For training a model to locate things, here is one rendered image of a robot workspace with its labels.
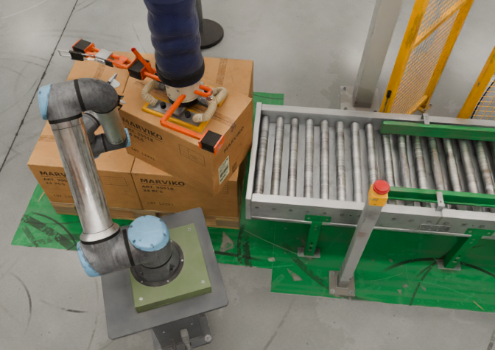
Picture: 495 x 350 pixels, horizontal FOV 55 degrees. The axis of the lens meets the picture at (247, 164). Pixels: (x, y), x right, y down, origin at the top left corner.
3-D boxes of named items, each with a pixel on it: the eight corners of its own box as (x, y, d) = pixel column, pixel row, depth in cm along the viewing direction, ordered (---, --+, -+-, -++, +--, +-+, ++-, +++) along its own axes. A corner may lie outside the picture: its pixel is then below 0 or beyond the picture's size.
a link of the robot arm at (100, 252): (132, 273, 180) (77, 79, 159) (86, 287, 176) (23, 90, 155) (131, 256, 194) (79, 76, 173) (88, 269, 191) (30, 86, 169)
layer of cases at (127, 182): (253, 102, 350) (253, 60, 318) (238, 217, 291) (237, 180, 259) (95, 91, 357) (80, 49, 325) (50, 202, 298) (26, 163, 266)
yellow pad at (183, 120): (211, 119, 232) (210, 112, 228) (201, 133, 226) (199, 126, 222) (152, 97, 241) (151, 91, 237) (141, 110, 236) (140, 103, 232)
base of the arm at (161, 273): (180, 278, 197) (178, 268, 189) (135, 285, 195) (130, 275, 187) (177, 238, 208) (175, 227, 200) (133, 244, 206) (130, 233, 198)
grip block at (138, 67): (153, 69, 239) (151, 60, 234) (142, 81, 234) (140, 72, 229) (139, 64, 241) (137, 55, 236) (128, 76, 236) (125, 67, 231)
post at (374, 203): (347, 278, 282) (387, 185, 202) (348, 289, 278) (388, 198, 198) (336, 277, 283) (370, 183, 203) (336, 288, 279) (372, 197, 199)
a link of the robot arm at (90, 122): (68, 142, 213) (62, 128, 205) (85, 123, 220) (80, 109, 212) (85, 149, 211) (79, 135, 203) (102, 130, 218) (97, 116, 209)
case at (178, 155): (252, 147, 273) (253, 98, 241) (215, 197, 252) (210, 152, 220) (168, 109, 291) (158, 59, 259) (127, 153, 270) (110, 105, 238)
